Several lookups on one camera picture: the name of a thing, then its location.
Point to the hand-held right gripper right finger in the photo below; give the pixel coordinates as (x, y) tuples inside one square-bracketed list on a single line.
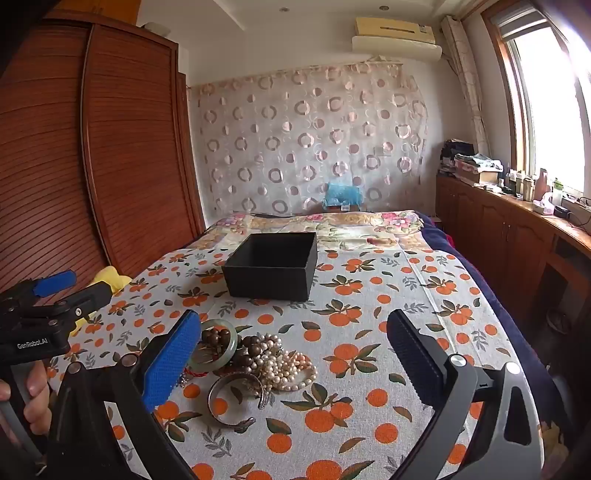
[(411, 360)]

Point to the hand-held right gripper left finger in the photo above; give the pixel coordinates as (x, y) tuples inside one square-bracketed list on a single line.
[(168, 364)]

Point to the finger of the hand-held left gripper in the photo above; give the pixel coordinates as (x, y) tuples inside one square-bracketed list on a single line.
[(94, 295), (55, 283)]

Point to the pale green jade bangle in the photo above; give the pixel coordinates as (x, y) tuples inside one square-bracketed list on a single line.
[(233, 342)]

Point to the silver carved bangle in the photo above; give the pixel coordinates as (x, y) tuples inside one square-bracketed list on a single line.
[(265, 392)]

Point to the black cardboard box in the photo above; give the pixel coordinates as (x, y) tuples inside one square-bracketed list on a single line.
[(268, 281)]

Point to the person's left hand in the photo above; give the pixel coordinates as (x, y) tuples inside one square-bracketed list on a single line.
[(38, 401)]

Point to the yellow cloth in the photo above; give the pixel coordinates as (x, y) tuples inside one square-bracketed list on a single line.
[(111, 279)]

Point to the orange fruit print bedsheet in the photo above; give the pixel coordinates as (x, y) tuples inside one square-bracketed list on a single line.
[(351, 332)]

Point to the navy blue blanket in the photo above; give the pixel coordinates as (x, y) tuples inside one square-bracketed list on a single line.
[(461, 258)]

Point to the brown wooden wardrobe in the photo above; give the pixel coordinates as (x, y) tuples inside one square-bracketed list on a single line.
[(115, 161)]

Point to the floral quilt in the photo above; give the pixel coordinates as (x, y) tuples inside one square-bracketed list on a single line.
[(323, 230)]

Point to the brown wooden cabinet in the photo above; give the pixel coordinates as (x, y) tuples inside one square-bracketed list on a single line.
[(498, 230)]

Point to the blue plastic bag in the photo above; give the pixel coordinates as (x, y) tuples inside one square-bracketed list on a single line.
[(341, 194)]

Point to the white tissue pack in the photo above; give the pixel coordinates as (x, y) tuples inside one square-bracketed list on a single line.
[(542, 205)]

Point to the row of small bottles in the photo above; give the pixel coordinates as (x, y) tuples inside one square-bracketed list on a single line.
[(521, 184)]

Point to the stack of folded clothes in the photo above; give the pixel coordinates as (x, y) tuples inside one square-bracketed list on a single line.
[(455, 154)]

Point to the green capped bottle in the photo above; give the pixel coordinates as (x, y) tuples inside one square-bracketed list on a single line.
[(557, 187)]

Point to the white power strip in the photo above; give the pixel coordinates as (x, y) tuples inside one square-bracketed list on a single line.
[(577, 201)]

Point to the tied patterned window curtain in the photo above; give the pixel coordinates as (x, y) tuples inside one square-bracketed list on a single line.
[(466, 83)]

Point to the wooden framed window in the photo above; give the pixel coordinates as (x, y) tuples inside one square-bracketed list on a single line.
[(549, 106)]

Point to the white air deflector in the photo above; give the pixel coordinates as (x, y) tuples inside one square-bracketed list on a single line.
[(397, 50)]

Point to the grey roller blind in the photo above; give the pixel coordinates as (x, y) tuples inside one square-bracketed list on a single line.
[(521, 21)]

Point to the circle patterned wall curtain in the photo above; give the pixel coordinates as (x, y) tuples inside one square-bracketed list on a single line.
[(300, 138)]

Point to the wall air conditioner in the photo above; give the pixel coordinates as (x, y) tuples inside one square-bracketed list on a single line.
[(392, 27)]

